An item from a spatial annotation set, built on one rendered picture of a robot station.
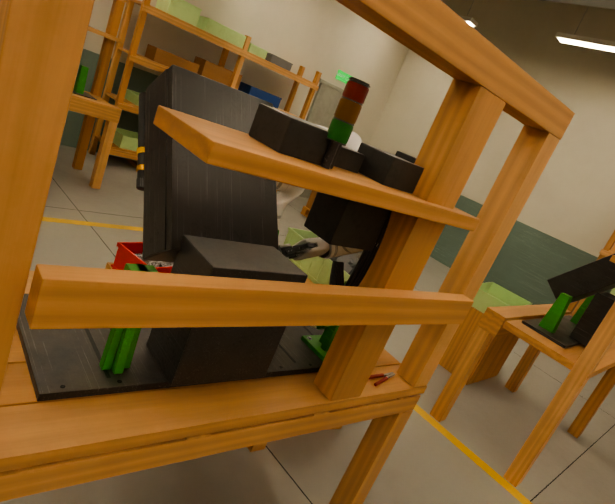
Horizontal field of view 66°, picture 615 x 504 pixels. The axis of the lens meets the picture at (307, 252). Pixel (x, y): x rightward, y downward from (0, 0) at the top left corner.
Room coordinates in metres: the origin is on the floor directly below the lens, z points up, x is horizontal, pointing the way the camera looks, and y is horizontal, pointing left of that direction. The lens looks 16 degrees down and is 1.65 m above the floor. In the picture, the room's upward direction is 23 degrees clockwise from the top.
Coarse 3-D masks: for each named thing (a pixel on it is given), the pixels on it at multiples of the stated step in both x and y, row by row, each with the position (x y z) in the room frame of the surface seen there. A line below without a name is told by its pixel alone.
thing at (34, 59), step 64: (0, 0) 0.65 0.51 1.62; (64, 0) 0.63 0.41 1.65; (0, 64) 0.59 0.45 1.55; (64, 64) 0.64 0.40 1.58; (0, 128) 0.60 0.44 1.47; (448, 128) 1.29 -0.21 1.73; (0, 192) 0.61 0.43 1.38; (448, 192) 1.32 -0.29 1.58; (512, 192) 1.59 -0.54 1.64; (0, 256) 0.62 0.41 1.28; (384, 256) 1.30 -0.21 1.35; (0, 320) 0.64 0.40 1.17; (0, 384) 0.65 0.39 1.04; (320, 384) 1.31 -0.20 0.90
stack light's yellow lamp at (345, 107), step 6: (342, 102) 1.04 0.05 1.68; (348, 102) 1.04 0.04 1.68; (354, 102) 1.04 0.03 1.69; (336, 108) 1.06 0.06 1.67; (342, 108) 1.04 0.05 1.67; (348, 108) 1.04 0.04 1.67; (354, 108) 1.04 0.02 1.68; (360, 108) 1.05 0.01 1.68; (336, 114) 1.05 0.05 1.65; (342, 114) 1.04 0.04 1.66; (348, 114) 1.04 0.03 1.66; (354, 114) 1.04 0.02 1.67; (342, 120) 1.04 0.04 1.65; (348, 120) 1.04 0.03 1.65; (354, 120) 1.05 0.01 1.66
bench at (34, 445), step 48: (240, 384) 1.17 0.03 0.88; (288, 384) 1.27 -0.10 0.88; (384, 384) 1.51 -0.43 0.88; (0, 432) 0.72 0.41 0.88; (48, 432) 0.76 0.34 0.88; (96, 432) 0.81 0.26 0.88; (144, 432) 0.86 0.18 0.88; (192, 432) 0.95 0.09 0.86; (240, 432) 1.06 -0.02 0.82; (288, 432) 1.19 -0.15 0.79; (384, 432) 1.59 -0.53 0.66; (0, 480) 0.68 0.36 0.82; (48, 480) 0.74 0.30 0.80
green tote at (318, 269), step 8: (288, 232) 2.76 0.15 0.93; (296, 232) 2.72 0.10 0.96; (304, 232) 2.84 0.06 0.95; (312, 232) 2.88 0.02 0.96; (288, 240) 2.74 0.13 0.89; (296, 240) 2.69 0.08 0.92; (296, 264) 2.62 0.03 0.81; (304, 264) 2.58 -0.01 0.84; (312, 264) 2.53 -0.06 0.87; (320, 264) 2.49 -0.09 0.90; (328, 264) 2.45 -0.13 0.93; (312, 272) 2.52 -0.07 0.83; (320, 272) 2.47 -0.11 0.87; (328, 272) 2.43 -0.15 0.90; (344, 272) 2.35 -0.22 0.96; (312, 280) 2.50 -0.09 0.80; (320, 280) 2.45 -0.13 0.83; (328, 280) 2.41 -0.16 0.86; (344, 280) 2.33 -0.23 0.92
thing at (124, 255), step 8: (120, 248) 1.66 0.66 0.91; (128, 248) 1.71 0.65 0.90; (136, 248) 1.74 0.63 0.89; (120, 256) 1.66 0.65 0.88; (128, 256) 1.64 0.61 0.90; (136, 256) 1.62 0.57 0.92; (112, 264) 1.67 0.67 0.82; (120, 264) 1.65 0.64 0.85; (144, 264) 1.58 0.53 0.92; (152, 264) 1.68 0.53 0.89; (160, 264) 1.74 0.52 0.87; (168, 264) 1.74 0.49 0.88; (160, 272) 1.61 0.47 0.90; (168, 272) 1.65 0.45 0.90
